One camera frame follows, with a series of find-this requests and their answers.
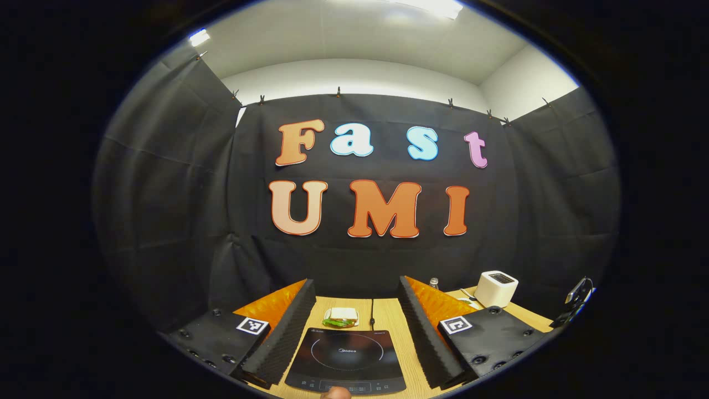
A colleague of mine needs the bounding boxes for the black backdrop cloth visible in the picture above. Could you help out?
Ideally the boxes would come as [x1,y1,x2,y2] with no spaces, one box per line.
[91,47,621,333]

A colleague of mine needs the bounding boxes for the row of black cloth clips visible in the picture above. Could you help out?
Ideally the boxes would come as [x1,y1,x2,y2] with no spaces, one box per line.
[195,51,552,127]

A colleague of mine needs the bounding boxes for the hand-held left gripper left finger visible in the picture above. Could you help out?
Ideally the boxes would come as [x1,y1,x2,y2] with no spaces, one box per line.
[166,278,317,390]

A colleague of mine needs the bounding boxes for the white toaster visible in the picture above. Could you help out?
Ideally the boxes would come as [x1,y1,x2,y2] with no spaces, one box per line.
[474,270,520,309]

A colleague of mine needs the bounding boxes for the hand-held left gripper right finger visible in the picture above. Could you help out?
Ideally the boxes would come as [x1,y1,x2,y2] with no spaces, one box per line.
[398,275,554,390]

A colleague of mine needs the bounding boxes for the black induction cooktop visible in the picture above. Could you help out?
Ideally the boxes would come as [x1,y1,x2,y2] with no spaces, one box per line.
[284,328,408,396]

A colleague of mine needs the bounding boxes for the sandwich on white plate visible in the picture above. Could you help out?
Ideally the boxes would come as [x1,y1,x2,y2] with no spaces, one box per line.
[322,308,359,329]

